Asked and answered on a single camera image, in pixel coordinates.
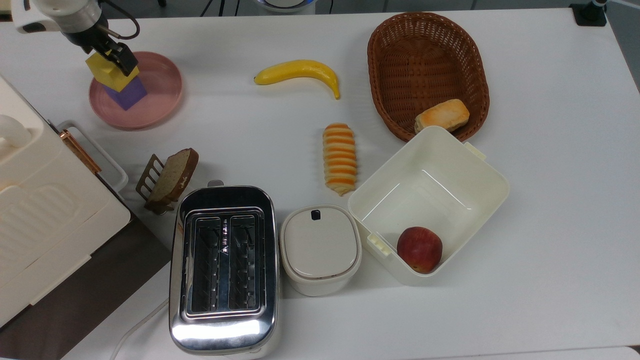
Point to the golden bread bun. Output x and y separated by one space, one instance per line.
442 116

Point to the brown wicker basket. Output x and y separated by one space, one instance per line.
425 70

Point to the orange striped spiral bread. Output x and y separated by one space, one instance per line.
340 160

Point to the yellow banana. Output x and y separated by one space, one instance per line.
295 71

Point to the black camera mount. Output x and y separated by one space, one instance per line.
590 15

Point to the open cream plastic box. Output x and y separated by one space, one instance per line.
470 165

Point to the brown bread slice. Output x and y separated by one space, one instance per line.
172 175

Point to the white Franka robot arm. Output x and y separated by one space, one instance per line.
65 12

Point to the large cream oven appliance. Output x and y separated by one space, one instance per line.
50 225

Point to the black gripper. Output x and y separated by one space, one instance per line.
95 37

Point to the purple cube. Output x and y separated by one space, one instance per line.
127 95

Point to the pink round plate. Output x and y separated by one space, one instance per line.
160 85

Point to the small cream lidded container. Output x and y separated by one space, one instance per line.
320 245

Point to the chrome two-slot toaster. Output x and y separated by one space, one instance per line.
225 330

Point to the yellow cube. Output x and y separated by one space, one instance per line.
107 72

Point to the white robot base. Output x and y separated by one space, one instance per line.
285 5

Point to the red apple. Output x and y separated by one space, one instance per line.
420 250

